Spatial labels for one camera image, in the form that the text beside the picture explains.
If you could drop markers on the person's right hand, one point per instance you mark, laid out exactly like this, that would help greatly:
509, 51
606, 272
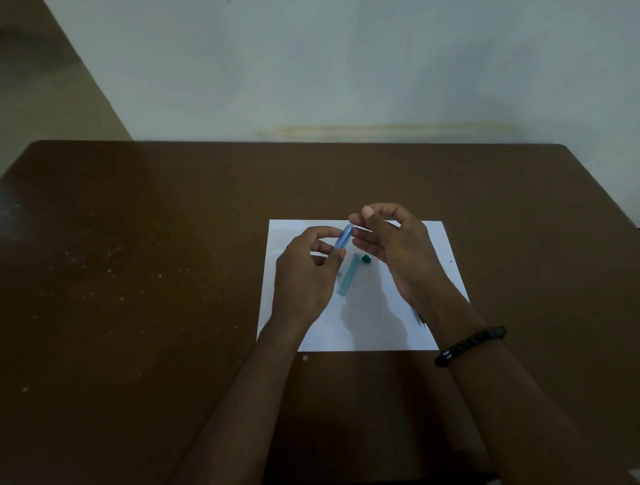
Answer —
407, 260

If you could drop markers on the person's left hand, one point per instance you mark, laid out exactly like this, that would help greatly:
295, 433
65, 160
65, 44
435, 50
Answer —
300, 280

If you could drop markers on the person's left thumb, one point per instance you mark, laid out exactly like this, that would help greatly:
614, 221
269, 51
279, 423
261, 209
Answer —
336, 260

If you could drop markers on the person's right thumb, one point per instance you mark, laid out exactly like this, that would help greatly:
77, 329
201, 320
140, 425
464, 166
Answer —
372, 225

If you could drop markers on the blue pen barrel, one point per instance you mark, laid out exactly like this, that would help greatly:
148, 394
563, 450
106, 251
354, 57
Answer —
343, 237

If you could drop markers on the person's left forearm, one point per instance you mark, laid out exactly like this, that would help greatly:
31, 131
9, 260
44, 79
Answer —
245, 399

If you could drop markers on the person's right forearm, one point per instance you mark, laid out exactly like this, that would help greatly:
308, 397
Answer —
520, 409

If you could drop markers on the teal pen cap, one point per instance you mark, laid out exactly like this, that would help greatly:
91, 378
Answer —
349, 274

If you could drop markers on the white paper sheet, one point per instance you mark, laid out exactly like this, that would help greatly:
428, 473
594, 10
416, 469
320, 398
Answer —
365, 300

